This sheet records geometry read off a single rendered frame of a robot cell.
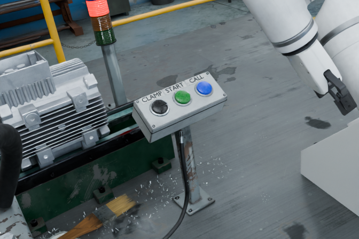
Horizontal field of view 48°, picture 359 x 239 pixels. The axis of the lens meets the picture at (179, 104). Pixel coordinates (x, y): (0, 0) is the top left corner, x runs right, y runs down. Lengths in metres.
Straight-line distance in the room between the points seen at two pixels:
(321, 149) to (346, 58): 0.20
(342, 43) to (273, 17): 0.25
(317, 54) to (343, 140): 0.17
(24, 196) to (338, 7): 0.78
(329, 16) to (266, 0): 0.26
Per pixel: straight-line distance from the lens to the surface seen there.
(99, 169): 0.95
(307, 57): 0.74
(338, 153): 0.83
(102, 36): 1.23
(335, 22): 0.92
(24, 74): 0.84
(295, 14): 0.72
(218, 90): 0.77
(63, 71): 0.88
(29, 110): 0.82
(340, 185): 0.87
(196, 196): 0.89
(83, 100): 0.84
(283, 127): 1.13
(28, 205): 0.94
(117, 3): 5.63
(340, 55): 0.92
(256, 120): 1.16
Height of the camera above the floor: 1.40
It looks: 28 degrees down
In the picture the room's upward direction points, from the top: 9 degrees counter-clockwise
